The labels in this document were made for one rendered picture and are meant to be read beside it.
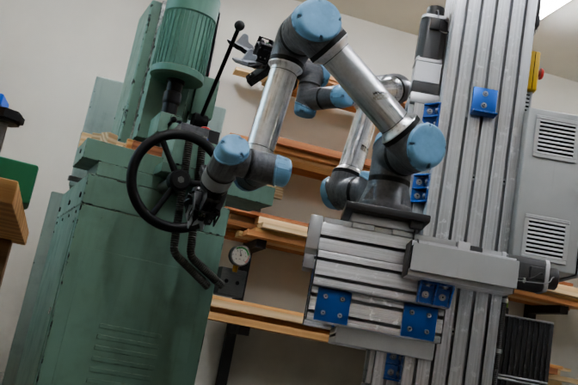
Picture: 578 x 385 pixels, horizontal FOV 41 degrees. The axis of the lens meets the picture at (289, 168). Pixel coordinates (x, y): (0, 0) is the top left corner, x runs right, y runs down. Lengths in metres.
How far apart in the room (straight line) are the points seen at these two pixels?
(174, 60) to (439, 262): 1.09
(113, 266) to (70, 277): 0.12
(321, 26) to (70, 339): 1.09
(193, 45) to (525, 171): 1.10
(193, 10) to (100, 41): 2.53
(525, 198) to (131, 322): 1.18
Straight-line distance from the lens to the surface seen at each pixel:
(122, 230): 2.29
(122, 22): 5.12
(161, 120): 2.48
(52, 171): 4.86
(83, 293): 2.27
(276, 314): 4.43
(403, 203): 2.11
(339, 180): 2.70
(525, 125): 2.39
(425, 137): 2.00
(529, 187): 2.32
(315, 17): 1.95
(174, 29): 2.56
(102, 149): 2.31
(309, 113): 2.56
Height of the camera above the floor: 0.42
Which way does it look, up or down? 13 degrees up
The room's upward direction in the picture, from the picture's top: 11 degrees clockwise
